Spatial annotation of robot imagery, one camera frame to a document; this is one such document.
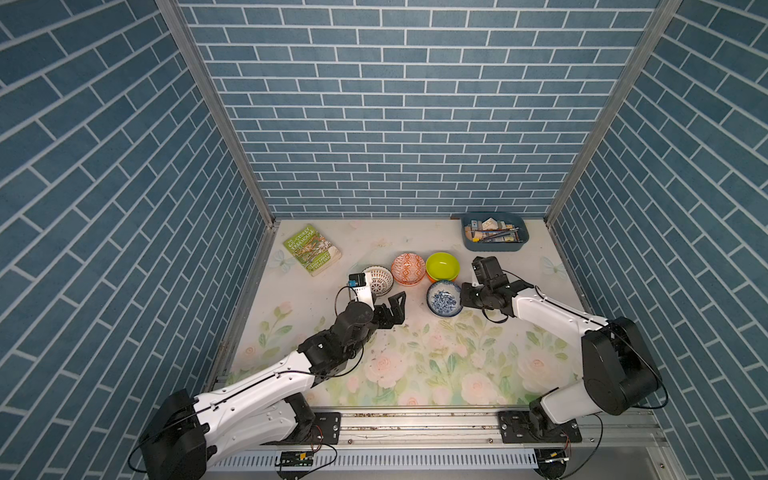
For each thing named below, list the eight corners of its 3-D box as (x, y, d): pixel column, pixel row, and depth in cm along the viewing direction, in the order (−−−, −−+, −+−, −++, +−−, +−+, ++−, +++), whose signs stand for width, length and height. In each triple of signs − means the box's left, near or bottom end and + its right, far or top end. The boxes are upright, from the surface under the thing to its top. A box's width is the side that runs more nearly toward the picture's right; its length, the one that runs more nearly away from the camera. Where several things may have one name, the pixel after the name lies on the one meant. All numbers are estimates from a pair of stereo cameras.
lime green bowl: (432, 289, 102) (435, 276, 96) (420, 271, 107) (422, 259, 101) (458, 276, 105) (462, 264, 99) (445, 260, 110) (448, 247, 104)
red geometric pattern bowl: (408, 293, 101) (409, 282, 95) (389, 272, 106) (388, 260, 100) (429, 279, 104) (430, 267, 99) (409, 259, 110) (410, 247, 104)
